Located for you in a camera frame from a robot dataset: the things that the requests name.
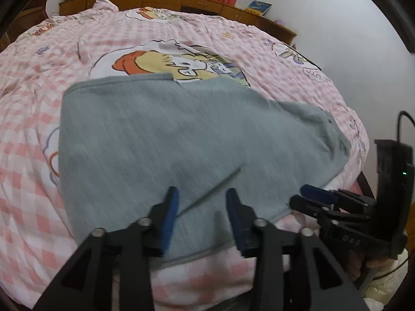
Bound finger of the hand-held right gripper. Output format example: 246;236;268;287
300;184;377;208
289;195;370;222

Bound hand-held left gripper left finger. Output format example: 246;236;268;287
32;186;180;311

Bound dark wooden wardrobe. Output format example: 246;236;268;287
0;0;50;51

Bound black cable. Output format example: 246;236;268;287
397;111;415;146

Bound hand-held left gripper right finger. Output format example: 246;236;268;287
225;188;370;311

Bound blue book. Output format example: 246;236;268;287
245;0;273;16

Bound wooden headboard cabinet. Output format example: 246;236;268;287
59;0;297;44

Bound person's right hand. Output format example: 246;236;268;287
347;251;394;282

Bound pink checked printed blanket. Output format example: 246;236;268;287
0;0;370;310

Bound grey pants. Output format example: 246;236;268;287
58;73;352;268

